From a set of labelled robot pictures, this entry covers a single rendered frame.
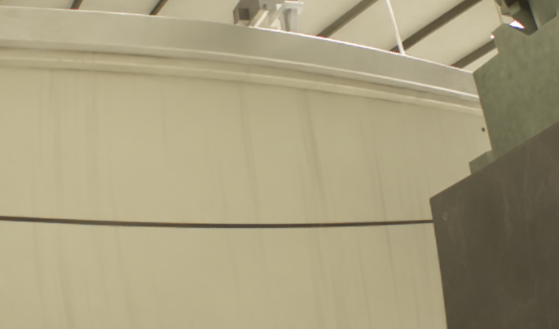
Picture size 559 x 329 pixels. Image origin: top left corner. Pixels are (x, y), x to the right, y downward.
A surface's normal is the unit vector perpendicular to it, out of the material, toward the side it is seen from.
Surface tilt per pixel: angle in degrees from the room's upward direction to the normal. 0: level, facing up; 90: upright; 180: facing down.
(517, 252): 90
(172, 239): 90
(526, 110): 90
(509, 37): 90
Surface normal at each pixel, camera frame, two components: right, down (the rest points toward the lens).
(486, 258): -0.92, 0.01
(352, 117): 0.52, -0.32
